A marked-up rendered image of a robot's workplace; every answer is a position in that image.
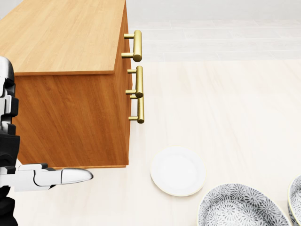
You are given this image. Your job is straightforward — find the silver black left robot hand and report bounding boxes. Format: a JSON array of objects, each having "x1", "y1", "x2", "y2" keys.
[{"x1": 0, "y1": 56, "x2": 94, "y2": 226}]

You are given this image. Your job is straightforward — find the wooden cabinet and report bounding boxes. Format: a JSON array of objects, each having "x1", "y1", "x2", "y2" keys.
[{"x1": 0, "y1": 0, "x2": 133, "y2": 170}]

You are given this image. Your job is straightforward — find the black white patterned bowl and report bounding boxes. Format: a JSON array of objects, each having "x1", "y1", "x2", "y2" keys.
[
  {"x1": 287, "y1": 174, "x2": 301, "y2": 226},
  {"x1": 196, "y1": 183, "x2": 292, "y2": 226}
]

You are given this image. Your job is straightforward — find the white plate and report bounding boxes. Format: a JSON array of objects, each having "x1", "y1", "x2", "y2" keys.
[{"x1": 150, "y1": 145, "x2": 207, "y2": 197}]

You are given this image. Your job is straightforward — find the small brass drawer handle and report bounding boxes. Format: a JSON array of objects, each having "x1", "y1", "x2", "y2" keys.
[{"x1": 128, "y1": 94, "x2": 145, "y2": 124}]

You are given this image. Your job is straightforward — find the medium brass drawer handle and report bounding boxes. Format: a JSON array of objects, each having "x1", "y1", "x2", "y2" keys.
[{"x1": 125, "y1": 65, "x2": 144, "y2": 99}]

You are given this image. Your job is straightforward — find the large brass drawer handle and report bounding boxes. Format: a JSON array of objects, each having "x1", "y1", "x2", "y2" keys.
[{"x1": 121, "y1": 30, "x2": 143, "y2": 63}]

